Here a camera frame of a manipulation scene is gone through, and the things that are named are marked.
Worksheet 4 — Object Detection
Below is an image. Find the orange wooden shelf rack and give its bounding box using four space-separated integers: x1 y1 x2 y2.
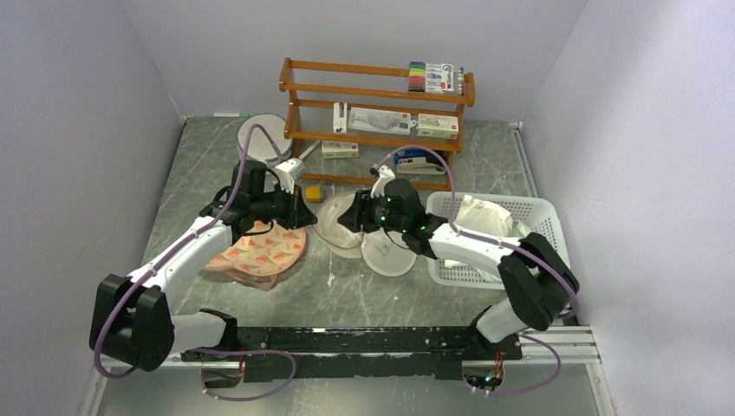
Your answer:
279 58 476 191

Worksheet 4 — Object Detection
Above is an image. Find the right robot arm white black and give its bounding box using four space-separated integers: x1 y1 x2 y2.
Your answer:
337 179 580 359

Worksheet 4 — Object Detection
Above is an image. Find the green white box lower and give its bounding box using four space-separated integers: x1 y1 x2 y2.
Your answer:
321 140 360 159

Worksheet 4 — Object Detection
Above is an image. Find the green white box upper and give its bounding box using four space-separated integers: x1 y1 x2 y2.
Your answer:
416 114 459 140

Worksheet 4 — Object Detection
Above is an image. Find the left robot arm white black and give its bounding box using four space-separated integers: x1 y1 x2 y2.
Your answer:
89 158 316 379

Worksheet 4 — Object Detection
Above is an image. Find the clear packaged item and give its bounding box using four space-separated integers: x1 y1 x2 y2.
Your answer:
348 107 417 135

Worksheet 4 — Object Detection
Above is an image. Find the pink floral bra bag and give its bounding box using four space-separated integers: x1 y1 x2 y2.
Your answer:
204 222 308 291

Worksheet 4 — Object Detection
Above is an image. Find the beige mesh laundry bag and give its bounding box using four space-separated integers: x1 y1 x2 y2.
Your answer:
314 192 418 277

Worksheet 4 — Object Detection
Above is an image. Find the white satin bra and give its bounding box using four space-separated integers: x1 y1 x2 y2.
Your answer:
445 195 518 271

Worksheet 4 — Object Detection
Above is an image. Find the white pink marker pen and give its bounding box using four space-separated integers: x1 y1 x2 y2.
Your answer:
299 140 321 159

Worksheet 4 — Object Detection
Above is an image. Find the yellow grey eraser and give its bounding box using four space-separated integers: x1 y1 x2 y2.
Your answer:
303 185 324 204

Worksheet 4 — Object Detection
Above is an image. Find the beige stapler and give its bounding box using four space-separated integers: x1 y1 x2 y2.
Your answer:
396 162 446 176

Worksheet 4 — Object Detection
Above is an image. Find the blue stapler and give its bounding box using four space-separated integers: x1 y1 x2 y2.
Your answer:
393 149 445 166

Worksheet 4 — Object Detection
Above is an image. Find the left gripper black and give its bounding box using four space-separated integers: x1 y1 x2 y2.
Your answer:
251 182 318 231

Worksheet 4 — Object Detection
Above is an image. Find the green white box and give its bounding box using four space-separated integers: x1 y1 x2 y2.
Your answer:
416 114 459 140
321 140 360 159

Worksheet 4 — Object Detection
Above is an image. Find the marker pen set pack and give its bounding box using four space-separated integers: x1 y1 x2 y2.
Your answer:
407 61 465 95

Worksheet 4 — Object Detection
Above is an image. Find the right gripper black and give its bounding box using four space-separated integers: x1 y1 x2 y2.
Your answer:
337 187 407 234

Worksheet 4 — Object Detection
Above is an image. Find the white plastic basket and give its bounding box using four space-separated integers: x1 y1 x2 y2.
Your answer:
426 192 570 290

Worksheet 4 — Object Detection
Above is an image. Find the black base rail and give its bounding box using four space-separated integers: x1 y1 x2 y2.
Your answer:
94 324 598 383

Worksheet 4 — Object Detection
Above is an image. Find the white mesh laundry bag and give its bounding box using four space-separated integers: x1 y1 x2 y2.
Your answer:
237 114 293 167

